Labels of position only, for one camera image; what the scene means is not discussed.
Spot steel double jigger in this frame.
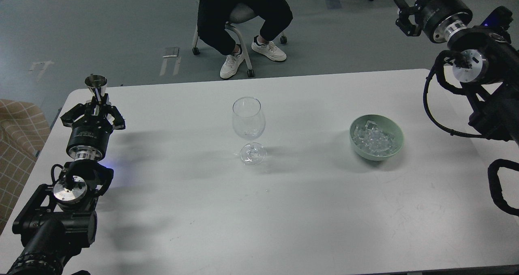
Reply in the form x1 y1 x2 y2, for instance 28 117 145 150
85 74 109 116

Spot seated person in black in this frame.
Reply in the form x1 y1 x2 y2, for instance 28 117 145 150
191 0 293 80

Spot clear ice cubes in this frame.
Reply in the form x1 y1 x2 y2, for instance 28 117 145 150
352 120 397 157

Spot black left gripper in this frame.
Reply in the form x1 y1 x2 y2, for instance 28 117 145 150
60 101 126 161

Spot green bowl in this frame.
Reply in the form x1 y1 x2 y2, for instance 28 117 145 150
349 114 404 161

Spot clear wine glass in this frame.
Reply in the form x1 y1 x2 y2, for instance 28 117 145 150
232 97 267 165

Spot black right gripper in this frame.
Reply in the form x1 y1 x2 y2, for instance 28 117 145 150
394 0 473 43

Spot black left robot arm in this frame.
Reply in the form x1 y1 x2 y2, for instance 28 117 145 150
8 96 126 275

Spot grey wheeled chair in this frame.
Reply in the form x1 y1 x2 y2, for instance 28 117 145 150
191 0 287 78

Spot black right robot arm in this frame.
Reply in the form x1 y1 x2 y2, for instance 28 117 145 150
394 0 519 143

